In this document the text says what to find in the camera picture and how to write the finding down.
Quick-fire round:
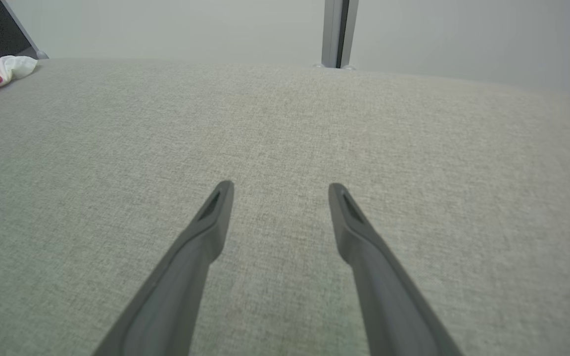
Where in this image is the grey metal frame post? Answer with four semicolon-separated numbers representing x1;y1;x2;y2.
0;0;49;60
321;0;360;69

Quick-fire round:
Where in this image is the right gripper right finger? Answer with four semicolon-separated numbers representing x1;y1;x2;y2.
328;182;465;356

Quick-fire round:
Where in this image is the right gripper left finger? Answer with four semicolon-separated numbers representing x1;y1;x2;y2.
92;180;235;356

